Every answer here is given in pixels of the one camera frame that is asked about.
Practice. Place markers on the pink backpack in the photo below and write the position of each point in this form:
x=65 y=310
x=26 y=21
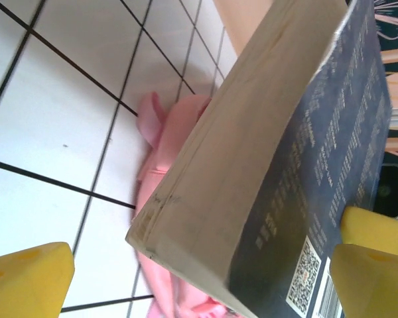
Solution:
x=166 y=139

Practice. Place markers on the navy blue book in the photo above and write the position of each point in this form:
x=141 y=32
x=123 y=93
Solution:
x=252 y=165

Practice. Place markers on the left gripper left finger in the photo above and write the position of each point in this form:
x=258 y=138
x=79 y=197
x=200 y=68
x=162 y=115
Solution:
x=23 y=285

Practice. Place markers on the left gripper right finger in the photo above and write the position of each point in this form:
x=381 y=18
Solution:
x=378 y=265

